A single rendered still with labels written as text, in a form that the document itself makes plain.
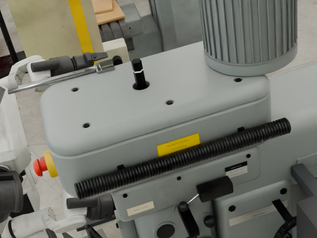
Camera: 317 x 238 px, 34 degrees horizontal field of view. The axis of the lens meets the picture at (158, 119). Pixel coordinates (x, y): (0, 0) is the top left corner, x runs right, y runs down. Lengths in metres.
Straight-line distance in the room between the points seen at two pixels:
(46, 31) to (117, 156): 1.92
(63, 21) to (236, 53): 1.91
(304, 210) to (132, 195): 0.35
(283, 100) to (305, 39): 3.93
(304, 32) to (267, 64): 4.22
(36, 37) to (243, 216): 1.90
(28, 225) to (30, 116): 3.02
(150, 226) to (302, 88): 0.48
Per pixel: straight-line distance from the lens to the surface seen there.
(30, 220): 1.76
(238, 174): 1.18
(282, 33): 1.06
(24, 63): 1.93
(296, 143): 1.21
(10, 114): 1.61
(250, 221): 1.29
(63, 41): 2.92
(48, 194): 3.85
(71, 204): 1.68
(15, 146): 1.56
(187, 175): 1.12
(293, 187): 1.53
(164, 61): 1.18
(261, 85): 1.06
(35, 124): 4.60
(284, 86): 1.28
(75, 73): 1.19
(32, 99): 4.97
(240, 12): 1.01
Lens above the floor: 2.47
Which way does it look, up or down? 35 degrees down
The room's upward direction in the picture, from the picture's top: 11 degrees counter-clockwise
